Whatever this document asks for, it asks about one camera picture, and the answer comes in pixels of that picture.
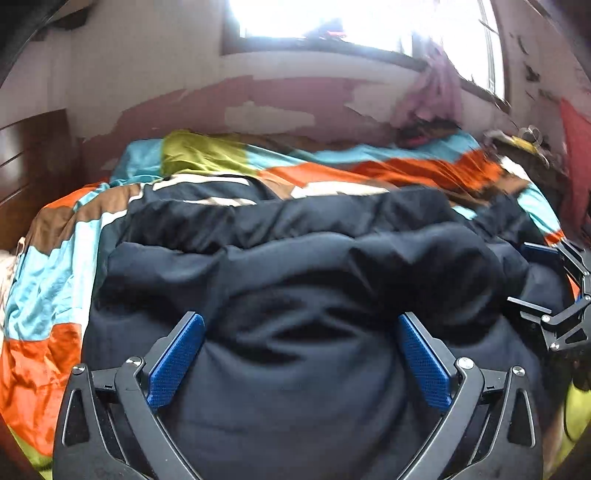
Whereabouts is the pink right curtain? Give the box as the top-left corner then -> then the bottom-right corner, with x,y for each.
390,40 -> 463,129

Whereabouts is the colourful striped bed quilt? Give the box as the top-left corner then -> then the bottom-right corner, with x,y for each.
1,130 -> 564,479

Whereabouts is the pink floral pillow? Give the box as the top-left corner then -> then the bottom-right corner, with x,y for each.
0,250 -> 20,319

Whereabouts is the dark framed window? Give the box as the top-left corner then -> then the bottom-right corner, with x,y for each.
221,1 -> 509,111

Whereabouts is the dark navy padded jacket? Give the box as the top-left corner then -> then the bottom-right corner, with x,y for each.
82,177 -> 572,479

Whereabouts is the dark clothes pile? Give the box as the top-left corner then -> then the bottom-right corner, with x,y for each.
394,117 -> 461,149

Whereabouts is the red hanging cloth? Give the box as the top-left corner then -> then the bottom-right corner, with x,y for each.
560,99 -> 590,243

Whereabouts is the brown wooden headboard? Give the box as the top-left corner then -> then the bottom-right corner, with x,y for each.
0,109 -> 84,250

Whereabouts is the dark wooden side table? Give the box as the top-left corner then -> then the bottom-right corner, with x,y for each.
483,130 -> 570,222

